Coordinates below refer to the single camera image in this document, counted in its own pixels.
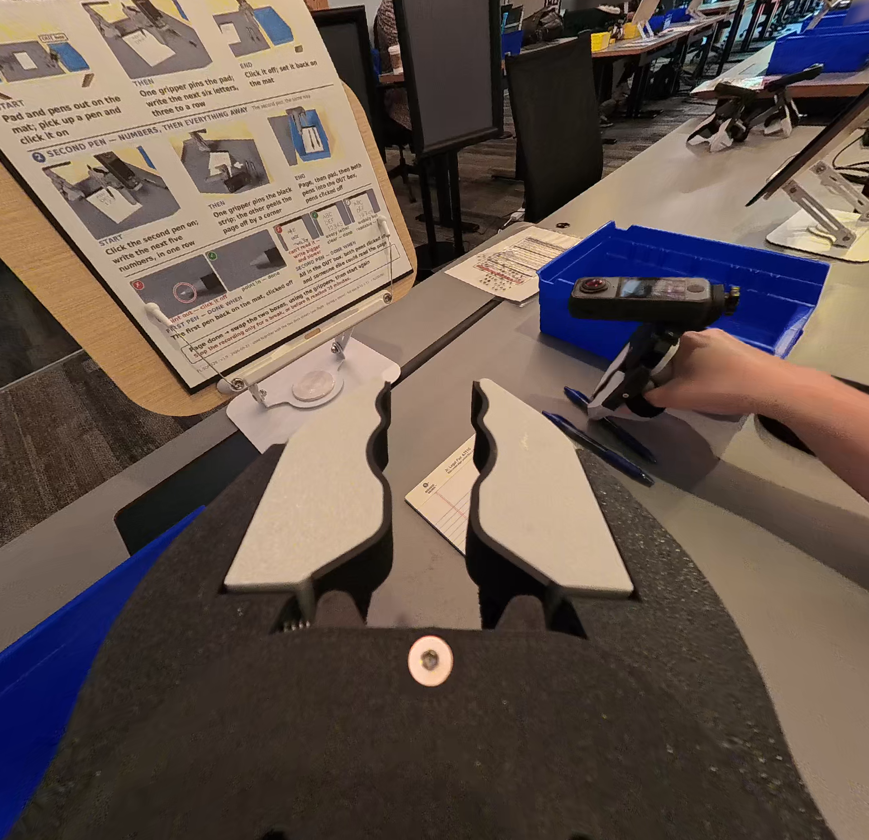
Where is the blue retractable pen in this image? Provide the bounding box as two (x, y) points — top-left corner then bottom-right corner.
(563, 386), (658, 465)
(541, 411), (656, 488)

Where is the instruction sheet on wooden stand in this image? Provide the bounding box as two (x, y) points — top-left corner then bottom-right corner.
(0, 79), (418, 418)

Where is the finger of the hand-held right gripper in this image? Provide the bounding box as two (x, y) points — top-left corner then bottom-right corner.
(586, 359), (637, 421)

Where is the black floor stand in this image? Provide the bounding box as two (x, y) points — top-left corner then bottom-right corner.
(411, 149), (482, 270)

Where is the printed sheet in plastic sleeve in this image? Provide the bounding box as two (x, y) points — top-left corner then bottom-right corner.
(444, 225), (583, 307)

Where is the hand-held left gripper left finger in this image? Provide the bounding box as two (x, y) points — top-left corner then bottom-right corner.
(223, 380), (395, 606)

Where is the white lined notepad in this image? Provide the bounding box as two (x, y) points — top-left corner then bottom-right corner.
(405, 434), (479, 556)

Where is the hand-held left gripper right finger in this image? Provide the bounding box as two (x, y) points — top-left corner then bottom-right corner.
(467, 378), (635, 606)

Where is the white stand base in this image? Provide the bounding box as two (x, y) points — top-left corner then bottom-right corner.
(216, 334), (401, 454)

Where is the person's right hand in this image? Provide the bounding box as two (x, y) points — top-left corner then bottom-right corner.
(641, 328), (769, 416)

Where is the black framed display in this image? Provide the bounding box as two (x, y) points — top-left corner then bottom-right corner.
(387, 0), (506, 158)
(309, 5), (382, 141)

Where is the printed instruction sheet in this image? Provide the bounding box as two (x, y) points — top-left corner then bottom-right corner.
(0, 0), (415, 393)

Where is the long wooden table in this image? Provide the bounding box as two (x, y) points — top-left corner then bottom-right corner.
(591, 11), (731, 120)

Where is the white tilted document stand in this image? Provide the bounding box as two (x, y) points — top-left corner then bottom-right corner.
(745, 86), (869, 264)

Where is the black padded armrest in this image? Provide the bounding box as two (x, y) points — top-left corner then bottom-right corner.
(757, 376), (869, 456)

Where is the blue plastic bin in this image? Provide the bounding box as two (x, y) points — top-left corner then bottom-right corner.
(767, 30), (869, 75)
(538, 222), (831, 360)
(0, 505), (206, 837)

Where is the spare hand-held gripper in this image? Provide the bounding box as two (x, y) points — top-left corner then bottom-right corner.
(687, 63), (826, 154)

